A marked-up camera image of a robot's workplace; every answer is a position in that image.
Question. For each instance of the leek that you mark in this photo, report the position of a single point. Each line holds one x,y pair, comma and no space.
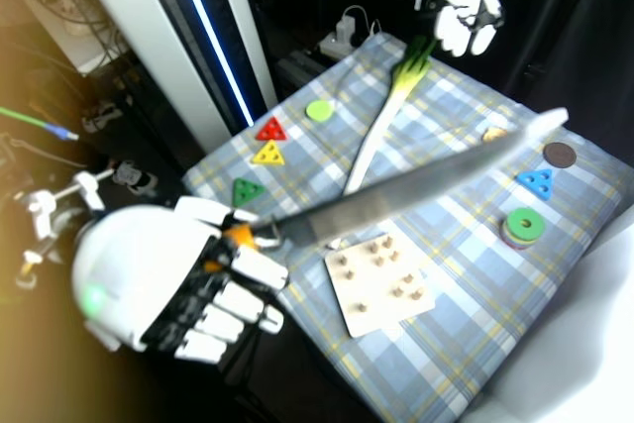
381,126

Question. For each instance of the white plug adapter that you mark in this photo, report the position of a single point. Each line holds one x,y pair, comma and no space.
347,27

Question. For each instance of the white power strip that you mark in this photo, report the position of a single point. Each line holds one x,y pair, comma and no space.
337,46

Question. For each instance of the tan swirl butter cookie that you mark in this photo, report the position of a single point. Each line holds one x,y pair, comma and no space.
493,135

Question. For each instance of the brown round cookie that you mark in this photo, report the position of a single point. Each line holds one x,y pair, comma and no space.
560,154

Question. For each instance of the green round sandwich cookie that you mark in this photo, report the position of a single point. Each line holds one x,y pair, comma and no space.
319,111

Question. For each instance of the blue triangle block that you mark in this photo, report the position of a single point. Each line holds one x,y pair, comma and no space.
539,183

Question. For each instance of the red triangle block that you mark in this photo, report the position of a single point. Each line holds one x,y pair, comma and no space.
271,131

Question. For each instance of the yellow triangle block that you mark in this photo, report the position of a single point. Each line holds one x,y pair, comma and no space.
270,155

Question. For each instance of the blue plaid tablecloth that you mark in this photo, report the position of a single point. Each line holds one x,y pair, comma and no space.
470,269

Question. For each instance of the green triangle block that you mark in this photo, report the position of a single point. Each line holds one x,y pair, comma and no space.
245,193

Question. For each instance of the wooden peg board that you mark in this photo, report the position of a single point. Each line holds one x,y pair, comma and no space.
376,304

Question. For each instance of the white column with blue strip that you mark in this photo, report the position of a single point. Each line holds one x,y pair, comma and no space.
138,22

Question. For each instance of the white blurred rounded cover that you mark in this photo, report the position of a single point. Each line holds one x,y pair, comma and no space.
584,344

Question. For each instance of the grey floor fixture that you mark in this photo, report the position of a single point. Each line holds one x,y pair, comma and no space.
101,116

